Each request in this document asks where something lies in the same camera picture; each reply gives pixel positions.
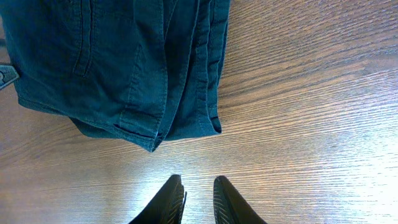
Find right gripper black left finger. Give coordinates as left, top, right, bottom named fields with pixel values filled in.
left=129, top=174, right=187, bottom=224

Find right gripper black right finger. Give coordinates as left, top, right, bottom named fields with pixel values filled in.
left=213, top=175, right=267, bottom=224

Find navy blue shorts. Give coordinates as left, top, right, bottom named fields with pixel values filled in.
left=1, top=0, right=230, bottom=152

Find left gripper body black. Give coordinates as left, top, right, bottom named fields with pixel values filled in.
left=0, top=64, right=19, bottom=90

